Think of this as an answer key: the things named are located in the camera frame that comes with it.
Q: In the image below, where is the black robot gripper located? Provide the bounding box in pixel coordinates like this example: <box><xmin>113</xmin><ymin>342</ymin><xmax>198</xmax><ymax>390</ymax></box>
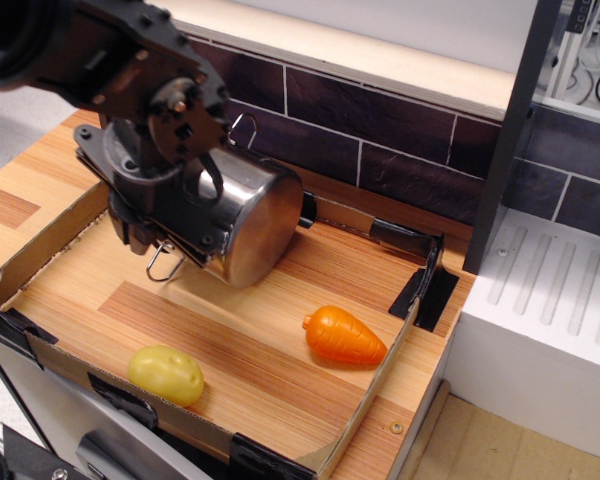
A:
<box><xmin>75</xmin><ymin>77</ymin><xmax>227</xmax><ymax>267</ymax></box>

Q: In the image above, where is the stainless steel pot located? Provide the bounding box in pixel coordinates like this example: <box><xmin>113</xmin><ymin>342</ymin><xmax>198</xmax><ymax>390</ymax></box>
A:
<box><xmin>146</xmin><ymin>139</ymin><xmax>304</xmax><ymax>288</ymax></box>

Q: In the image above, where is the white dish drainer sink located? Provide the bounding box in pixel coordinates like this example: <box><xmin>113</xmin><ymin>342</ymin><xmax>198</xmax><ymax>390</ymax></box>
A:
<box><xmin>444</xmin><ymin>210</ymin><xmax>600</xmax><ymax>458</ymax></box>

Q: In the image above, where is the yellow plastic potato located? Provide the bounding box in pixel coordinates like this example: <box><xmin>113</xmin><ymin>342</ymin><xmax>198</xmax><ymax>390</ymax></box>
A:
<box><xmin>127</xmin><ymin>345</ymin><xmax>205</xmax><ymax>407</ymax></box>

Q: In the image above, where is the dark grey vertical post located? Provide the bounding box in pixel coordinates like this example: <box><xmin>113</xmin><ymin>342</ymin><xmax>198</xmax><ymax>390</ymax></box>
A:
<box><xmin>463</xmin><ymin>1</ymin><xmax>562</xmax><ymax>274</ymax></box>

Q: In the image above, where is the light wooden shelf ledge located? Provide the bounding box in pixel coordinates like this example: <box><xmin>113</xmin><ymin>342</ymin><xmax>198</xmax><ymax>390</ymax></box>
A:
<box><xmin>161</xmin><ymin>1</ymin><xmax>515</xmax><ymax>121</ymax></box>

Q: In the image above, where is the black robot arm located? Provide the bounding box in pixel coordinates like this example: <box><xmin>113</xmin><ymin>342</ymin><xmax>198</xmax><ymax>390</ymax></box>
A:
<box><xmin>0</xmin><ymin>1</ymin><xmax>229</xmax><ymax>264</ymax></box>

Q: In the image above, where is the orange plastic carrot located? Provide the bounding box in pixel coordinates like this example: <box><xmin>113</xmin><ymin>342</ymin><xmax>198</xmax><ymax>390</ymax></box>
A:
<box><xmin>302</xmin><ymin>306</ymin><xmax>388</xmax><ymax>365</ymax></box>

